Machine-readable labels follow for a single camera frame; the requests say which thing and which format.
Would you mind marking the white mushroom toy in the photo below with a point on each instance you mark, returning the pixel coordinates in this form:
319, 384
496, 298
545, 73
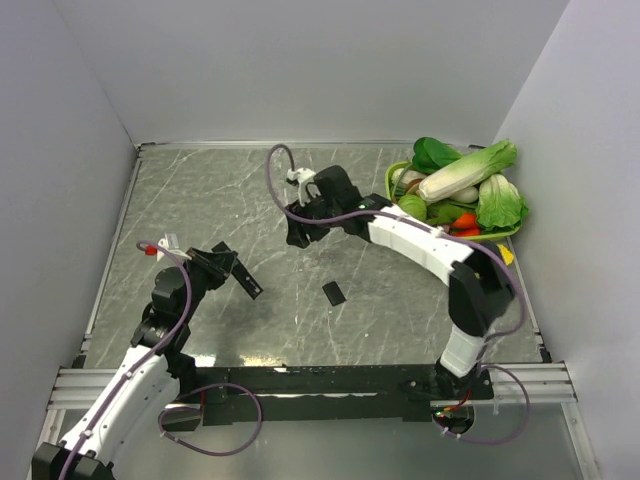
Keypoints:
401, 178

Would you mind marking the black remote control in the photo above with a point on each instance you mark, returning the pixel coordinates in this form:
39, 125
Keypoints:
244, 278

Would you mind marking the dark green spinach toy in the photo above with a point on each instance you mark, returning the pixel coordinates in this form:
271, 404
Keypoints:
431, 155

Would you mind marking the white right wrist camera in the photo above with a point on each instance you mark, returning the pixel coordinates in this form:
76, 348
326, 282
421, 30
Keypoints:
303, 180

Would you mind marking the white radish toy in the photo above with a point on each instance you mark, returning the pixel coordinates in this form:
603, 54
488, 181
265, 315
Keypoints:
467, 195

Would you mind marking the orange carrot toy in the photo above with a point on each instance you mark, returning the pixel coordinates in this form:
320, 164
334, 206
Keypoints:
465, 222

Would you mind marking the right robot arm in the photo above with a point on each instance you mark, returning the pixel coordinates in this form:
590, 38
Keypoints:
479, 289

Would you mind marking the black battery compartment cover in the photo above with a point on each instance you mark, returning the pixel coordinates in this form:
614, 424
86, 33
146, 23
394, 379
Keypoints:
334, 293

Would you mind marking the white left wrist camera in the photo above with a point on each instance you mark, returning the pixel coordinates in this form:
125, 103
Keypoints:
169, 241

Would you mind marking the red chili toy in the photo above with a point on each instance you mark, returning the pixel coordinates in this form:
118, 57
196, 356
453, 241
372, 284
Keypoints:
467, 232

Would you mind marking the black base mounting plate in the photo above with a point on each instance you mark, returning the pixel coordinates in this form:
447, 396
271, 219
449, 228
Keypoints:
227, 395

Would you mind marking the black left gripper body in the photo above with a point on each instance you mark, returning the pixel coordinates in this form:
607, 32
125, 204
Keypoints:
202, 270

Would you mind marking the green leafy lettuce toy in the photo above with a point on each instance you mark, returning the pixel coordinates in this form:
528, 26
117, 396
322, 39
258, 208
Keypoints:
500, 205

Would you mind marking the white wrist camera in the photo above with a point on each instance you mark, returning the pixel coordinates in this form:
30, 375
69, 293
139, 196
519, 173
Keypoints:
303, 180
169, 241

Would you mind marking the round green cabbage toy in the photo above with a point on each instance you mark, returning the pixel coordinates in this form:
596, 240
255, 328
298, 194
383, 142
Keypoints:
414, 206

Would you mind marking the aluminium frame rail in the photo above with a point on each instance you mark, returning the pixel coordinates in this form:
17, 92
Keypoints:
537, 383

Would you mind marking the green vegetable basket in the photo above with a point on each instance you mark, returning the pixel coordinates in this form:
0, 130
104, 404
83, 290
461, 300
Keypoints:
443, 214

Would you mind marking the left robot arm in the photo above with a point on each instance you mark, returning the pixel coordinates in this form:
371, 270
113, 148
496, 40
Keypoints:
153, 372

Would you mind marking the large napa cabbage toy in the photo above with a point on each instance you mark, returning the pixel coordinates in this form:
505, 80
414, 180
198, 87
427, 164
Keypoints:
467, 171

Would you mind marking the yellow cabbage toy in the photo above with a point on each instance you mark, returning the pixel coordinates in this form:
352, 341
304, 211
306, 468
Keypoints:
507, 255

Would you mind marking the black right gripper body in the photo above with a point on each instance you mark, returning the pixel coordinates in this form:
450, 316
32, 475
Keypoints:
315, 230

